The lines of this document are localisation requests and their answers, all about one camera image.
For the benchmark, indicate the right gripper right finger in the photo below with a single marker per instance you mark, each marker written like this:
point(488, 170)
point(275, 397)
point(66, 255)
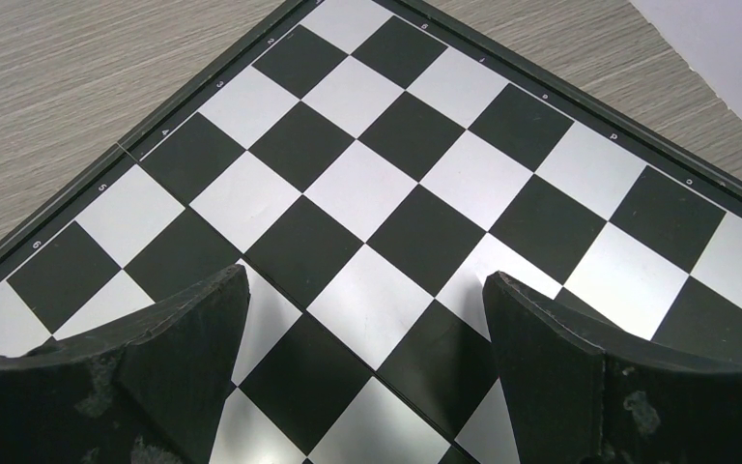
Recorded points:
point(579, 390)

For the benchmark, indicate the black white checkerboard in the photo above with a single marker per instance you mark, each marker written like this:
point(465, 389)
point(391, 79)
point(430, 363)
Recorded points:
point(369, 171)

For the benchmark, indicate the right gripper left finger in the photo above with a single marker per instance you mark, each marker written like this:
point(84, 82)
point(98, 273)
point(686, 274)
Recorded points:
point(149, 387)

